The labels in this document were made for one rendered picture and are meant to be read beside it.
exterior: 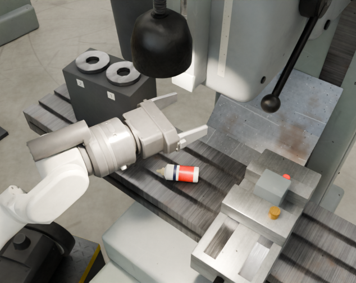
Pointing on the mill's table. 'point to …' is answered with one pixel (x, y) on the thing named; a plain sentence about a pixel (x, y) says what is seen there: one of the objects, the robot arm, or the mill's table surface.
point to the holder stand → (105, 86)
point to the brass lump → (274, 212)
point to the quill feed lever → (269, 101)
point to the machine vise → (215, 252)
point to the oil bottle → (180, 173)
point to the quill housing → (249, 44)
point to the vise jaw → (258, 214)
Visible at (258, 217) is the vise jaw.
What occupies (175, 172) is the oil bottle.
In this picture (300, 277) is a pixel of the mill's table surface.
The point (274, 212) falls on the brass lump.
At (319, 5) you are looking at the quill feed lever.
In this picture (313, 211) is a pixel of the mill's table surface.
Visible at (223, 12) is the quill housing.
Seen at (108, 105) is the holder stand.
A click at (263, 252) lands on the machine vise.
